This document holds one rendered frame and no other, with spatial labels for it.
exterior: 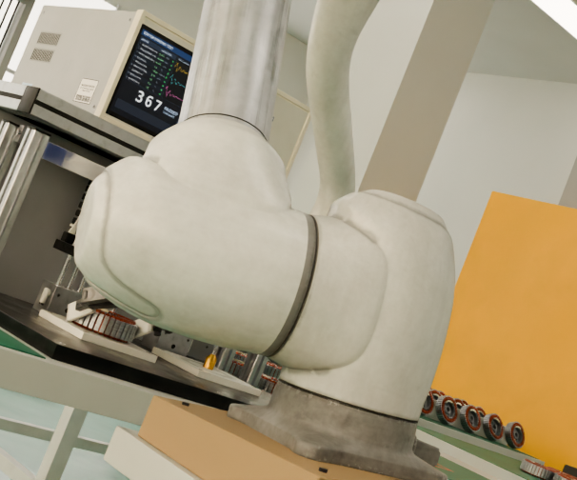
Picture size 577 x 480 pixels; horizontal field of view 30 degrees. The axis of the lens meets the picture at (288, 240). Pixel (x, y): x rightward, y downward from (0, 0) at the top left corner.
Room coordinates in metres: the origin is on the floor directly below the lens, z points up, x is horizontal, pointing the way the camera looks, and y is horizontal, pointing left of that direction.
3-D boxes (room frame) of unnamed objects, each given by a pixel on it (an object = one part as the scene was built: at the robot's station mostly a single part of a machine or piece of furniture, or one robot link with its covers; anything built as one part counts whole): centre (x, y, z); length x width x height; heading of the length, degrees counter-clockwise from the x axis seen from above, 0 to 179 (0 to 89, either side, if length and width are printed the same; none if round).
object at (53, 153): (1.96, 0.21, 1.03); 0.62 x 0.01 x 0.03; 130
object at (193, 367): (1.96, 0.05, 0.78); 0.15 x 0.15 x 0.01; 40
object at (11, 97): (2.13, 0.35, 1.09); 0.68 x 0.44 x 0.05; 130
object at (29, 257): (2.08, 0.31, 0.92); 0.66 x 0.01 x 0.30; 130
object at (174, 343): (2.07, 0.14, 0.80); 0.08 x 0.05 x 0.06; 130
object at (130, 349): (1.81, 0.23, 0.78); 0.15 x 0.15 x 0.01; 40
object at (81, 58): (2.14, 0.34, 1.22); 0.44 x 0.39 x 0.20; 130
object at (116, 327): (1.81, 0.23, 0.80); 0.11 x 0.11 x 0.04
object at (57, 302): (1.92, 0.33, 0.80); 0.08 x 0.05 x 0.06; 130
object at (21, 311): (1.90, 0.15, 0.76); 0.64 x 0.47 x 0.02; 130
